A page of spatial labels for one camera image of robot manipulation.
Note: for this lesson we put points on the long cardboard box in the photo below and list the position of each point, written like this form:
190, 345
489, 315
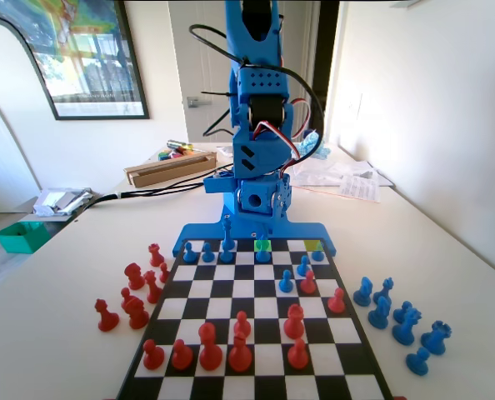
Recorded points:
168, 173

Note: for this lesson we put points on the red chess knight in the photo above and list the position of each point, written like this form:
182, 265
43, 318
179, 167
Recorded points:
134, 277
137, 314

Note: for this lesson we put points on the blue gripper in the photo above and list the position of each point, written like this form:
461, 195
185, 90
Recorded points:
259, 201

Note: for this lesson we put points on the small printed paper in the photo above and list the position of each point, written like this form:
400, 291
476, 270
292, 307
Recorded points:
226, 151

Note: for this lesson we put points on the blue chess bishop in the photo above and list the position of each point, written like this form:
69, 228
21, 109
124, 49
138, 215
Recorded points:
379, 314
262, 256

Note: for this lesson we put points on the dark low side table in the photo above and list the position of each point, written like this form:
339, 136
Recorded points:
70, 219

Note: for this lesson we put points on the bag of blue parts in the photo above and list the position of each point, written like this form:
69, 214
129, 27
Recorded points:
319, 151

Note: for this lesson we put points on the colourful marker set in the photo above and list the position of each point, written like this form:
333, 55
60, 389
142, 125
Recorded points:
166, 156

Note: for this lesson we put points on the red chess bishop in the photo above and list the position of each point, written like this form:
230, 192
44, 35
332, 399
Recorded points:
240, 356

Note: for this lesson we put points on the blue chess queen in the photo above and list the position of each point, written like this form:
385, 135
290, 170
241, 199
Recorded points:
384, 291

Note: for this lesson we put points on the printed text sheet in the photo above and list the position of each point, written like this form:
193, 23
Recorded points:
360, 188

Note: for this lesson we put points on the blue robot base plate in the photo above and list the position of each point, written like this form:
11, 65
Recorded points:
206, 233

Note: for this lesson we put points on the clear plastic bag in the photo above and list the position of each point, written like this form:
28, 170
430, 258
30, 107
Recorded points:
316, 171

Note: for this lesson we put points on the metallic cylinder flashlight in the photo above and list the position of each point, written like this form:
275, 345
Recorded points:
176, 144

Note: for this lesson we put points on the black and white chessboard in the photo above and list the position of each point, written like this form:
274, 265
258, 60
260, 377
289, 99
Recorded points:
226, 287

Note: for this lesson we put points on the green plastic bin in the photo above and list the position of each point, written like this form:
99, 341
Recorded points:
18, 241

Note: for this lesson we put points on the black framed poster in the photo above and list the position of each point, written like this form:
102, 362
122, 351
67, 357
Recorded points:
89, 62

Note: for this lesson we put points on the white door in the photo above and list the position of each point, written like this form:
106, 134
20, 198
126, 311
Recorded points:
181, 62

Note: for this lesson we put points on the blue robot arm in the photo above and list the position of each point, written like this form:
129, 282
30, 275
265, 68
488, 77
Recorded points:
256, 154

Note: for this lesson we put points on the white arched panel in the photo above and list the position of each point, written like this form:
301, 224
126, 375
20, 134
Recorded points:
6, 75

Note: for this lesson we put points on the red chess queen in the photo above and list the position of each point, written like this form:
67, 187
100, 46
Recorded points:
152, 289

